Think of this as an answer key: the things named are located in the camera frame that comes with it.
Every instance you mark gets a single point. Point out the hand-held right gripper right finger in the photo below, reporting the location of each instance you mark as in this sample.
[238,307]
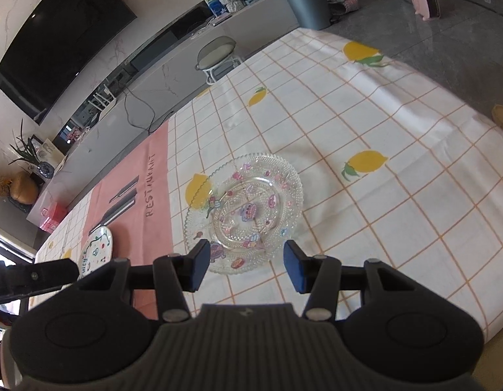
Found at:
[294,266]

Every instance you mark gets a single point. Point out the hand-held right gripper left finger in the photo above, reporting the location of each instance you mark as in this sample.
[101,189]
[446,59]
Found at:
[200,266]

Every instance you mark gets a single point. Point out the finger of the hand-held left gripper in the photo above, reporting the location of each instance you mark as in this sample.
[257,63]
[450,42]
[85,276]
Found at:
[44,276]

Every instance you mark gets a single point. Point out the white painted plate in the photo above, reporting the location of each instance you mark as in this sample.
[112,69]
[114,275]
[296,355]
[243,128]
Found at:
[97,252]

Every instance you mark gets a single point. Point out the clear glass plate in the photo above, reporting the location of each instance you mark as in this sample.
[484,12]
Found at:
[251,207]

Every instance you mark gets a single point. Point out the pink storage box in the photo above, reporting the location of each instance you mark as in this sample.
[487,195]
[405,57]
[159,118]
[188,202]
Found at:
[52,218]

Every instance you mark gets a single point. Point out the brown round vase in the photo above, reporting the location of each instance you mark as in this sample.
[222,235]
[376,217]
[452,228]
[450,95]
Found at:
[25,187]

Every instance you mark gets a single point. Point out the dried yellow flowers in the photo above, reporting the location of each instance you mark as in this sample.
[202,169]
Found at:
[0,187]

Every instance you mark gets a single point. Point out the blue vase with green plant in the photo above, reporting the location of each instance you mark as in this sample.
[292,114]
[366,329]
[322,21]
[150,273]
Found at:
[46,169]

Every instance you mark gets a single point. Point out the sketch drawing cards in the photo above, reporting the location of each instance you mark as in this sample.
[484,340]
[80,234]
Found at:
[50,152]

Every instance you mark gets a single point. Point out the small pink printed box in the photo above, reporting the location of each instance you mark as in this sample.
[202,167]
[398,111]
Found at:
[75,133]

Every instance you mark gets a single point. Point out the white router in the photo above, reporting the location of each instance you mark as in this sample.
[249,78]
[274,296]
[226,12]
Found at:
[101,98]

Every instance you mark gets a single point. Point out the grey seat white stool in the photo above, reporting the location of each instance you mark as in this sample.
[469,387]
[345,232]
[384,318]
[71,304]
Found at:
[215,53]

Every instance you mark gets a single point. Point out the white woven basket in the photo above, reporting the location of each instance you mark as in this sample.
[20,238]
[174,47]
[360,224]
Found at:
[231,2]

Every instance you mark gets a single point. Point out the black wall television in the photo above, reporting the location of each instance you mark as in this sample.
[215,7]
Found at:
[60,40]

